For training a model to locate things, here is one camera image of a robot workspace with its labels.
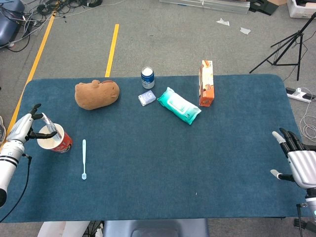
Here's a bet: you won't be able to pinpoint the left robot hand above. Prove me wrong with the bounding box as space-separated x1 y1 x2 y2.
6 103 58 145

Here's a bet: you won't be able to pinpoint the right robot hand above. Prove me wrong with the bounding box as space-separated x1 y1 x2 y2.
270 127 316 190

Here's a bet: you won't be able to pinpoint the white toothpaste tube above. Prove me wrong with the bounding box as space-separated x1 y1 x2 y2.
41 113 62 142

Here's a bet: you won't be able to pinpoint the light blue toothbrush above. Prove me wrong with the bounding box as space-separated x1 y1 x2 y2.
81 139 87 181

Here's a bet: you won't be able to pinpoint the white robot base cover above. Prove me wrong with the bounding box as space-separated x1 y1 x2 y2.
37 221 91 237

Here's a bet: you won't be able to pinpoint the grey sneaker shoe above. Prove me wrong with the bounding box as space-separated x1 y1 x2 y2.
0 116 6 143

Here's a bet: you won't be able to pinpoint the red paper noodle cup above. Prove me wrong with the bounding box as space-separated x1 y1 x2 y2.
37 123 74 154

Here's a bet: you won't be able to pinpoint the white power strip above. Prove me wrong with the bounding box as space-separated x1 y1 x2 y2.
285 87 316 103

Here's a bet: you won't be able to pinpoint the brown capybara plush toy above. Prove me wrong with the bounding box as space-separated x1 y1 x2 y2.
75 79 120 111

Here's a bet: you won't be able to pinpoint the dark blue machine body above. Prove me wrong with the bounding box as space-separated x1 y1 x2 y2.
0 0 25 46

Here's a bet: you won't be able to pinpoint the short yellow floor tape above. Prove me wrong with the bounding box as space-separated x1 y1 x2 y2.
105 24 120 78

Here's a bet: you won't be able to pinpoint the orange cardboard snack box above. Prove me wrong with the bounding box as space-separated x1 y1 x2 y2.
198 60 215 107

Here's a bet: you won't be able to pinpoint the small purple tissue pack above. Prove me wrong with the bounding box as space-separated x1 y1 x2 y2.
138 89 157 107

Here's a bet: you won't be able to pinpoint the black tripod stand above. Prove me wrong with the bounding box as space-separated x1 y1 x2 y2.
249 12 316 81

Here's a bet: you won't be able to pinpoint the blue and white drink can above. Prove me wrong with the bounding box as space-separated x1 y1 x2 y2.
140 66 156 90

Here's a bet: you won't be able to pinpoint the green wet wipes pack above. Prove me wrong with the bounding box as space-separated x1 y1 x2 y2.
157 86 202 126

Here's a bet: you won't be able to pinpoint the blue table cloth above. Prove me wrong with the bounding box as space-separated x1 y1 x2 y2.
0 74 313 224

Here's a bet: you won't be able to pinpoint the white plastic crate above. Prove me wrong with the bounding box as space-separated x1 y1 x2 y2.
286 0 316 19

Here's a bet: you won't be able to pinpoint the blue grey chair seat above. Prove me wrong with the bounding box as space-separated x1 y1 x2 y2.
102 218 209 237

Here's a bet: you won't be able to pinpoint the aluminium profile rails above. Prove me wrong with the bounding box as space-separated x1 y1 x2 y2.
159 0 250 15

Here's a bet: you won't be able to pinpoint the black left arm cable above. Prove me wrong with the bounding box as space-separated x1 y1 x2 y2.
0 153 33 222

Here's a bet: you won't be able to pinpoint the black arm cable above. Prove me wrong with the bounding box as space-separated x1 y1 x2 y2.
0 153 33 222
296 202 304 237

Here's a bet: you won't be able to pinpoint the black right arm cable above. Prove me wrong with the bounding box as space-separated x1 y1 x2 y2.
296 202 304 237

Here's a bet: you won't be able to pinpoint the white coiled cable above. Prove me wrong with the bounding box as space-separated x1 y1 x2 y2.
299 98 316 141

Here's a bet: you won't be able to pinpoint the black cable tangle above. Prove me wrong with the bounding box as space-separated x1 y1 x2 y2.
23 0 103 33

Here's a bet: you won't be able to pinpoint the black metal bracket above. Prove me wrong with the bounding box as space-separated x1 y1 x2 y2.
248 0 279 16

